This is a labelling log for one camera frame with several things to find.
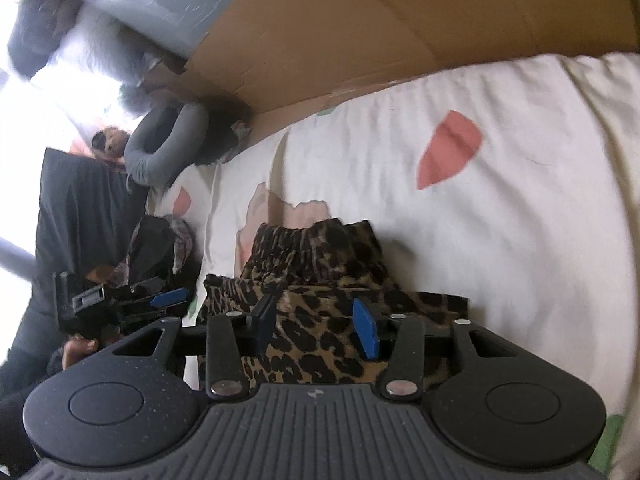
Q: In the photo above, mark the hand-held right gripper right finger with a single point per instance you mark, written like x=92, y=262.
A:
x=366, y=330

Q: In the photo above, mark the person's left hand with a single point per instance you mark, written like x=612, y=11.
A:
x=80, y=350

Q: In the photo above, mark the bear print blanket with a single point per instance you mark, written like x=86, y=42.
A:
x=500, y=235

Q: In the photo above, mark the dark grey pillow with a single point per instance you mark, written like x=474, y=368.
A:
x=85, y=210

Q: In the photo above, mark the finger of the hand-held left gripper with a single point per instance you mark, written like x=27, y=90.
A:
x=170, y=298

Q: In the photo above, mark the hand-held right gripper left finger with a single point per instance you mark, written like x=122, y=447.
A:
x=262, y=325

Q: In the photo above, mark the white quilt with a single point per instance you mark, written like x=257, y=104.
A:
x=90, y=60

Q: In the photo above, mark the flat cardboard sheet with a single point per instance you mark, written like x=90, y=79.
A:
x=375, y=35

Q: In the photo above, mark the leopard print pants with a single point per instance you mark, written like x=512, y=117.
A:
x=310, y=260

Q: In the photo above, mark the person's left forearm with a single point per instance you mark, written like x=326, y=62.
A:
x=25, y=400

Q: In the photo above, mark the grey padded panel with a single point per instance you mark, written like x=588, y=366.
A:
x=150, y=10

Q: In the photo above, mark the black clothing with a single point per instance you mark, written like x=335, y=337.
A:
x=155, y=240

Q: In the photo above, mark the grey neck pillow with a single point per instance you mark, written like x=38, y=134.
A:
x=150, y=160

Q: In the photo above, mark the brown plush toy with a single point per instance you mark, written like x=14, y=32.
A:
x=112, y=141

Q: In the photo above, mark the grey patterned cloth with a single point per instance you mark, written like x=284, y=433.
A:
x=180, y=240

